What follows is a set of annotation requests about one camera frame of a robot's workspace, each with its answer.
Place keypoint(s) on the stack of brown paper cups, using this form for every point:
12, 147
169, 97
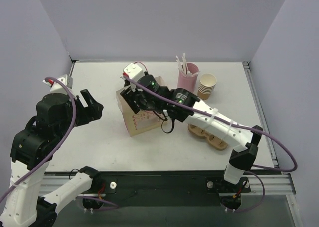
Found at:
207, 83

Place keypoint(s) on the white wrapped straws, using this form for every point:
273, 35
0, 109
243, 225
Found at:
183, 67

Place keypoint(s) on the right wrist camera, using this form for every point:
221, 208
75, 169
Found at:
133, 72

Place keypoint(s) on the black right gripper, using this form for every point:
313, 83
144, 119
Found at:
132, 96

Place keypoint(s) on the brown cardboard cup carrier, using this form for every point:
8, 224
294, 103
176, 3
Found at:
212, 140

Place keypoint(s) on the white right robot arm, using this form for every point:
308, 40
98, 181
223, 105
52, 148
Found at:
183, 106

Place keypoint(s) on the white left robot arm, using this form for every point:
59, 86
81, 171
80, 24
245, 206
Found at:
29, 160

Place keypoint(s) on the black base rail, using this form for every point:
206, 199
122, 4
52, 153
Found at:
166, 188

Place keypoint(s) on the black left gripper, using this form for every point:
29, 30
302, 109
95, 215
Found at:
81, 110

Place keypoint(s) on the pink cylindrical holder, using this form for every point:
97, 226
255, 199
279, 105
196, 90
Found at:
188, 82

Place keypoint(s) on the pink and cream paper bag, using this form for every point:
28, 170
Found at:
136, 123

